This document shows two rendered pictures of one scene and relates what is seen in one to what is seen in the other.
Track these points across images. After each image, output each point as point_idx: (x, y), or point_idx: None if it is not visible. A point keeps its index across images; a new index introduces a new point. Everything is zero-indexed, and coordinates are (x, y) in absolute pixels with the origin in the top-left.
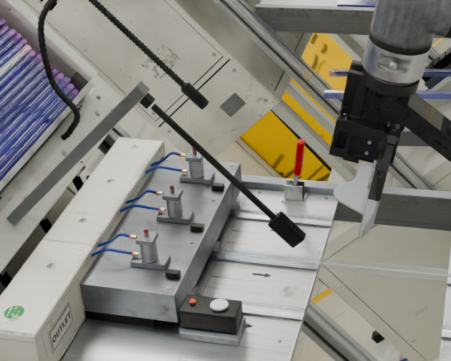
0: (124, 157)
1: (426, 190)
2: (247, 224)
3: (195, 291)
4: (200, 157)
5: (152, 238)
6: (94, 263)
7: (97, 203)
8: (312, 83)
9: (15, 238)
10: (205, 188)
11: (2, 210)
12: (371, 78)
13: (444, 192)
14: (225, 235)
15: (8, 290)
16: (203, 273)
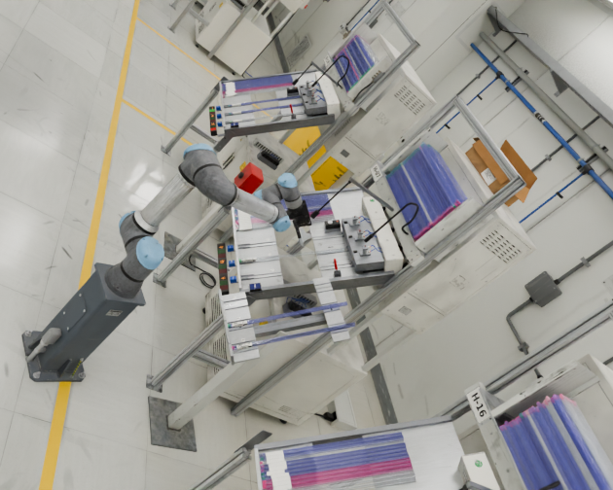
0: (392, 250)
1: (294, 285)
2: (345, 262)
3: (342, 232)
4: (362, 246)
5: (352, 217)
6: (369, 221)
7: (382, 231)
8: None
9: (388, 209)
10: (359, 251)
11: (395, 207)
12: None
13: (288, 286)
14: (349, 257)
15: (379, 204)
16: (346, 243)
